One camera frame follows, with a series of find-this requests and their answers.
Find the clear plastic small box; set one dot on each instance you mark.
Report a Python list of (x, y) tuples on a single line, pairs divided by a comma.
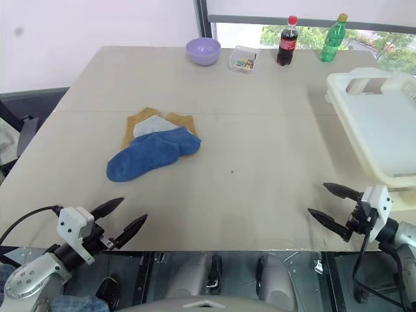
[(239, 53)]

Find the colourful small clips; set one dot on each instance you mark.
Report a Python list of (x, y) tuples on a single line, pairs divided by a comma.
[(244, 63)]

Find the purple plastic bowl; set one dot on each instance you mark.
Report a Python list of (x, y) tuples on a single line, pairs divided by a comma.
[(203, 52)]

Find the dark window frame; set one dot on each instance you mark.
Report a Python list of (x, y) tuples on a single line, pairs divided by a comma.
[(206, 22)]

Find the grey rounded robot leg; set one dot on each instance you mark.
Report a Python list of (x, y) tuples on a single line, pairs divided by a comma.
[(276, 279)]

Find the cola bottle red cap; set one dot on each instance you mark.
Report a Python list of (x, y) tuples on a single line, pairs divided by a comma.
[(287, 45)]

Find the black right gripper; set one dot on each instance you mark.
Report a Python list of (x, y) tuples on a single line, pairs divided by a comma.
[(357, 224)]

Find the mustard yellow ankle sock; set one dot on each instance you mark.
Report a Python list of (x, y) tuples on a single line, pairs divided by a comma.
[(131, 125), (182, 119)]

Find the dark grey chair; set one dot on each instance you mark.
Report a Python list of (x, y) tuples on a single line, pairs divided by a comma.
[(29, 107)]

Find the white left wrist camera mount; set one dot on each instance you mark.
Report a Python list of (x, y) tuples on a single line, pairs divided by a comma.
[(73, 224)]

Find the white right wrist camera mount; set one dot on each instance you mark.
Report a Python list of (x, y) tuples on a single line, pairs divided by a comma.
[(377, 201)]

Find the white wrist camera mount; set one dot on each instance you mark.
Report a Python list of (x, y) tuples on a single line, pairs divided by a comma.
[(377, 201), (73, 224)]

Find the grey robot torso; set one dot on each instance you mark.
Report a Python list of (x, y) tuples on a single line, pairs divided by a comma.
[(201, 304)]

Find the green bottle yellow cap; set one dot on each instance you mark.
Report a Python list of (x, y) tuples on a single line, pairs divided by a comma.
[(331, 42)]

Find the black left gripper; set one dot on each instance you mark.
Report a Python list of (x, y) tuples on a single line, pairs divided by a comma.
[(97, 239)]

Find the white plastic tray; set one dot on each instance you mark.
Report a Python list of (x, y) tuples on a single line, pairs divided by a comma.
[(383, 130)]

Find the light grey ankle sock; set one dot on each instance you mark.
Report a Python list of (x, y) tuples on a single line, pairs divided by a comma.
[(148, 126)]

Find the black shoe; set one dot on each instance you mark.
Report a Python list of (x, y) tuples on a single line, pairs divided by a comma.
[(109, 289)]

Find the cream plastic base tray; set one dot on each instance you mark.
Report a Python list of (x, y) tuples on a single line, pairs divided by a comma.
[(401, 196)]

